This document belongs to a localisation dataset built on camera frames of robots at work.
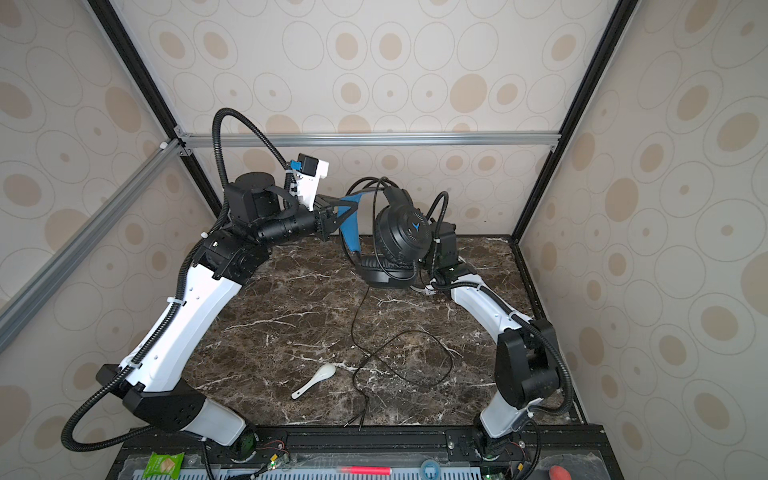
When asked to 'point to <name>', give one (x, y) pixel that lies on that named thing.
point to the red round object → (557, 472)
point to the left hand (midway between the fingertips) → (360, 203)
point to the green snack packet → (164, 465)
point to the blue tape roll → (430, 470)
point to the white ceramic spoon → (323, 373)
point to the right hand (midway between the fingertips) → (390, 241)
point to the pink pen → (366, 470)
